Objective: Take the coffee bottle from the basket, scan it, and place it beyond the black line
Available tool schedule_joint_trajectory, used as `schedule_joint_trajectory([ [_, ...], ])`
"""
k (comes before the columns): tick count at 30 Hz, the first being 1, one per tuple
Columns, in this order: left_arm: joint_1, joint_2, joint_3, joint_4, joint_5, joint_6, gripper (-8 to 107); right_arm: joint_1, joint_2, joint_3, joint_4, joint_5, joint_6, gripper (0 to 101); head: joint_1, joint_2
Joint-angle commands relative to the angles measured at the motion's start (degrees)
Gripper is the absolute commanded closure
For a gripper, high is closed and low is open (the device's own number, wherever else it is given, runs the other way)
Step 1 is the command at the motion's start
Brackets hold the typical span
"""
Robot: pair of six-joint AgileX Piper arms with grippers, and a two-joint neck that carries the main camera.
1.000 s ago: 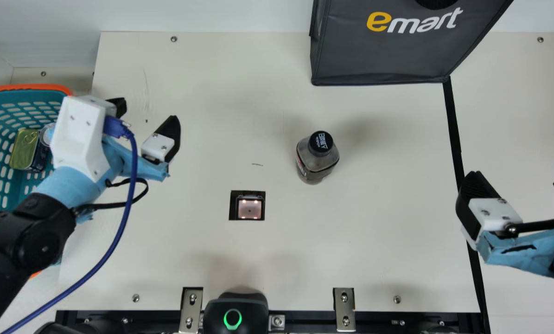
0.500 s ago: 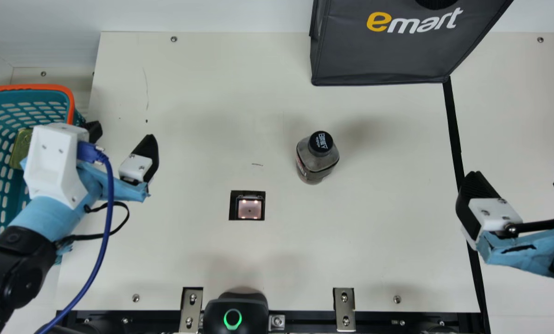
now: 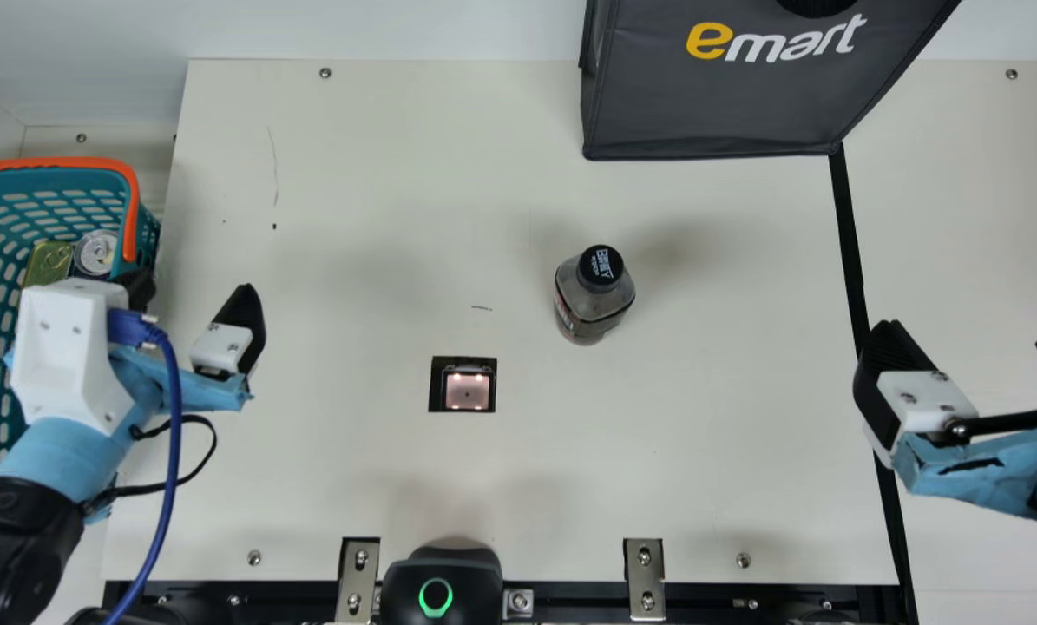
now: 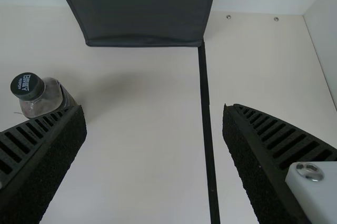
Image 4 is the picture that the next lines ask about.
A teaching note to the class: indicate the dark grey bag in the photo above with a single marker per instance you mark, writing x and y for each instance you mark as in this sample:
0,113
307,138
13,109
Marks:
142,10

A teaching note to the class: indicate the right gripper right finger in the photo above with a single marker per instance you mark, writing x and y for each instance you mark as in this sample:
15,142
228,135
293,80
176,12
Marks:
273,171

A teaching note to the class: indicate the black strip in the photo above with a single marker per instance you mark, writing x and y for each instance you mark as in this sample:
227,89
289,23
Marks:
206,102

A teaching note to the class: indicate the dark coffee bottle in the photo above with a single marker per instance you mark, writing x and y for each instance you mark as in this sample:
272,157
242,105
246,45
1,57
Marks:
26,85

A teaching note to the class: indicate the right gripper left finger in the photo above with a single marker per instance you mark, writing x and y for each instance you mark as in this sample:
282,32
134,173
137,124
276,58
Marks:
31,160

